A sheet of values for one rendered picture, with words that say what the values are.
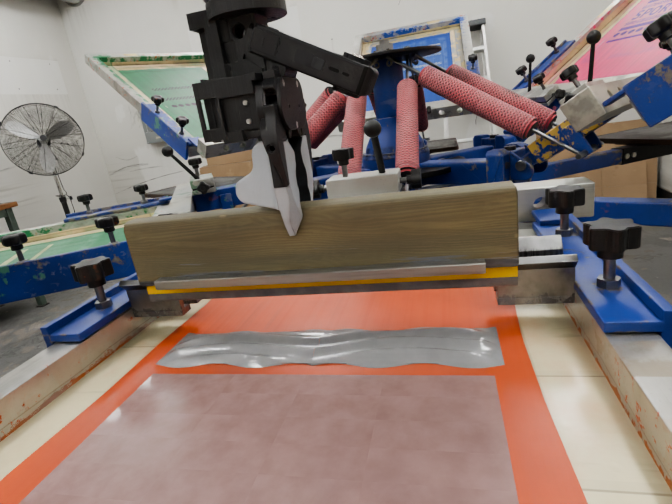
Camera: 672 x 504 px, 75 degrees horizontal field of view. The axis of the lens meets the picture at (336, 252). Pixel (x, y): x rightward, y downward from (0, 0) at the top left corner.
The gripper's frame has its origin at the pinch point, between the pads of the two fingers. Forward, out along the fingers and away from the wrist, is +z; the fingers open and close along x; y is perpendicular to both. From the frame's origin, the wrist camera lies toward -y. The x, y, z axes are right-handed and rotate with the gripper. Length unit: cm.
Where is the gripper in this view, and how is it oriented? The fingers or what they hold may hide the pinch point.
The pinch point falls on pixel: (303, 217)
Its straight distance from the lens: 45.1
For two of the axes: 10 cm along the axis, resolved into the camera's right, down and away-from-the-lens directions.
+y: -9.7, 0.6, 2.5
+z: 1.4, 9.4, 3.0
